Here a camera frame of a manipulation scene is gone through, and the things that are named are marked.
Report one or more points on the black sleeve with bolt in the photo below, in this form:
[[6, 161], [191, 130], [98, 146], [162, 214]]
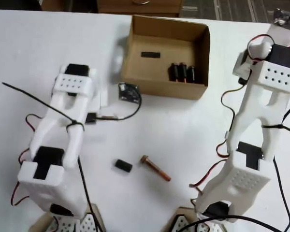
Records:
[[192, 73], [174, 71], [182, 72]]

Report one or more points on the black label strip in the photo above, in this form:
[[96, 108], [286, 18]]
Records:
[[150, 54]]

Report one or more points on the open cardboard box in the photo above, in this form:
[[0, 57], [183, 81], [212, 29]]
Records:
[[147, 77]]

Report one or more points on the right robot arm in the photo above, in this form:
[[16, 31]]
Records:
[[256, 108]]

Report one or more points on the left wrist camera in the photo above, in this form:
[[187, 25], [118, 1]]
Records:
[[129, 93]]

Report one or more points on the copper bolt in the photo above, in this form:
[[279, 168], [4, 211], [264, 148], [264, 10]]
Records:
[[157, 169]]

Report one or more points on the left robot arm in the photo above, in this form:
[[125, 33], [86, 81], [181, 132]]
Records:
[[70, 104]]

